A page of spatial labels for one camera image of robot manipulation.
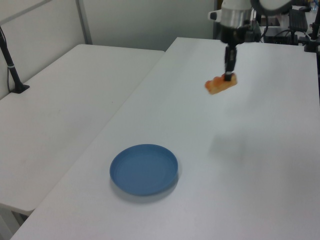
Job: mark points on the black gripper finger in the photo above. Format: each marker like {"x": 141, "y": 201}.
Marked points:
{"x": 235, "y": 58}
{"x": 228, "y": 63}

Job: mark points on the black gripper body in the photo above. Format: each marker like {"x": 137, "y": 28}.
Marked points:
{"x": 233, "y": 35}

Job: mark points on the orange bread roll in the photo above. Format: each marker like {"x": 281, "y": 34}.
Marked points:
{"x": 221, "y": 84}

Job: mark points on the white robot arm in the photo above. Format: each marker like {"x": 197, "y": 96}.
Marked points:
{"x": 235, "y": 12}

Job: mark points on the black electronics box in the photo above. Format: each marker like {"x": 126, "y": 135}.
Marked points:
{"x": 280, "y": 36}

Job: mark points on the blue round plate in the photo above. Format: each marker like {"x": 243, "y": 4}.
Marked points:
{"x": 143, "y": 170}

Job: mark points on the white table leg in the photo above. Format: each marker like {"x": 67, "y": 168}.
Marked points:
{"x": 10, "y": 222}

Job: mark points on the black camera stand with clamp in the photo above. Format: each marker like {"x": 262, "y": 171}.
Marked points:
{"x": 312, "y": 37}

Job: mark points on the grey partition frame post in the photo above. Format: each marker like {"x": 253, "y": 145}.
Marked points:
{"x": 83, "y": 22}

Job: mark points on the black camera stand pole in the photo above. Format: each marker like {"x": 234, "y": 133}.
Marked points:
{"x": 11, "y": 67}

